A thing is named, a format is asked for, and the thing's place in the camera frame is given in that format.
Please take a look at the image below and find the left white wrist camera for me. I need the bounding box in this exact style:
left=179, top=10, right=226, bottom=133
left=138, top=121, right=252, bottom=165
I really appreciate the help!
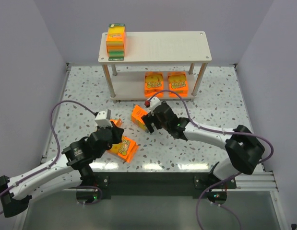
left=95, top=109, right=112, bottom=127

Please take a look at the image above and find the white two-tier shelf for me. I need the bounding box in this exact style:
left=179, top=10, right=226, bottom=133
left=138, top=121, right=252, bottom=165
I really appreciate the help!
left=98, top=31, right=212, bottom=101

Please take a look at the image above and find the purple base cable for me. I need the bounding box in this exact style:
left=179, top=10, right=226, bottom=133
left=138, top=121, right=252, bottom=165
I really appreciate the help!
left=195, top=172, right=245, bottom=230
left=77, top=185, right=104, bottom=206

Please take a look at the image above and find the orange box green end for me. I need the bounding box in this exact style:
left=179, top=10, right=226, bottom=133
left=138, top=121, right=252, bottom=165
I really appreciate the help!
left=131, top=104, right=149, bottom=133

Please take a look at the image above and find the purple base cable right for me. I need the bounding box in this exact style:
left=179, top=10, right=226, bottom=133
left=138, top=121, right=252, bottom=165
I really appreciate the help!
left=195, top=172, right=245, bottom=230

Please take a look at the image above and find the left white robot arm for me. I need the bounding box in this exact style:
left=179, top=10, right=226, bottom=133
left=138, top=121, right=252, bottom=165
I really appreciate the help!
left=0, top=124, right=124, bottom=218

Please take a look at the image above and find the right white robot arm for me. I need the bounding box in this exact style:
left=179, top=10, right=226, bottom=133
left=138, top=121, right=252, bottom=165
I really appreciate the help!
left=142, top=97, right=265, bottom=180

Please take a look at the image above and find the green orange sponge box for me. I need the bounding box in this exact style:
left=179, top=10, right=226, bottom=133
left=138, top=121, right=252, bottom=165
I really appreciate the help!
left=106, top=23, right=127, bottom=60

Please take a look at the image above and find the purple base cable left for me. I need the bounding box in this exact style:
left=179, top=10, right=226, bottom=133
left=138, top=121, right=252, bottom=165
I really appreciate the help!
left=77, top=185, right=104, bottom=206

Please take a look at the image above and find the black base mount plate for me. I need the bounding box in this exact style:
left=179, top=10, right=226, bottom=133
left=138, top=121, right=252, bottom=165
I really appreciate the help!
left=77, top=171, right=229, bottom=201

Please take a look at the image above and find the orange Scrub Daddy box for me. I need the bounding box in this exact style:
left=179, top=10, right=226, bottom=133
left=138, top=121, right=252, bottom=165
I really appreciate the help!
left=108, top=136, right=138, bottom=163
left=167, top=71, right=189, bottom=97

